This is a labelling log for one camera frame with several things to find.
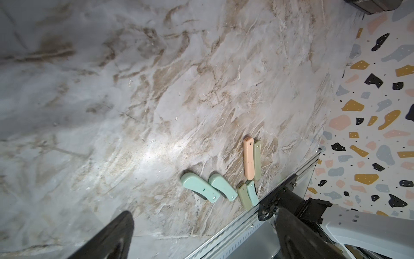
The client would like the black case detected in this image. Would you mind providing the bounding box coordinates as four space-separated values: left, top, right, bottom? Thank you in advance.
344 0 403 15

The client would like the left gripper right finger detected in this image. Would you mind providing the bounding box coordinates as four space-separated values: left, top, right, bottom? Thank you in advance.
274 208 344 259

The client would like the mint knife lowest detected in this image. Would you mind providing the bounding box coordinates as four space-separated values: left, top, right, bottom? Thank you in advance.
246 180 259 206

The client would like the olive knife lowest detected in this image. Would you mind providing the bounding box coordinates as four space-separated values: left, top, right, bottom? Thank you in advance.
237 182 253 211

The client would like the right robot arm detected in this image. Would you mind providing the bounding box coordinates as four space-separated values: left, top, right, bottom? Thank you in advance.
276 190 414 259

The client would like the mint knife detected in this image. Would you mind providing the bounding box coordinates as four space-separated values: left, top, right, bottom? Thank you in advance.
209 173 238 202
180 172 221 203

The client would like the aluminium front rail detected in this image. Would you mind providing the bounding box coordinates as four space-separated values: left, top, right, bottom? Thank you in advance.
186 148 321 259

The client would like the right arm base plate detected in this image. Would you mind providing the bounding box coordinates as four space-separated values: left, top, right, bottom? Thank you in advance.
257 174 298 222

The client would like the olive knife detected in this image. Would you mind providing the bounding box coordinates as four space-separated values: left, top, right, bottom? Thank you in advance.
253 140 262 182

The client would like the pink knife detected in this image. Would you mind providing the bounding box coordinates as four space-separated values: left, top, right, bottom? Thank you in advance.
243 137 255 180

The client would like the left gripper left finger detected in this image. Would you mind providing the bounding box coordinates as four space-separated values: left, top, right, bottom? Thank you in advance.
69 210 134 259

